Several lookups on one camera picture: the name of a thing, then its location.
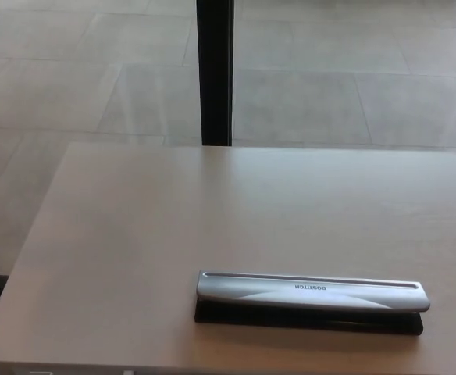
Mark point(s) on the black vertical post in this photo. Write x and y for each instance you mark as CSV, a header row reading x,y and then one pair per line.
x,y
214,78

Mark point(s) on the white under-table bracket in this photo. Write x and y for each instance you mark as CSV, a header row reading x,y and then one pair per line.
x,y
40,372
129,372

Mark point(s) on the silver black Bostitch hole punch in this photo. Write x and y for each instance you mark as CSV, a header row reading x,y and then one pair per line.
x,y
275,293

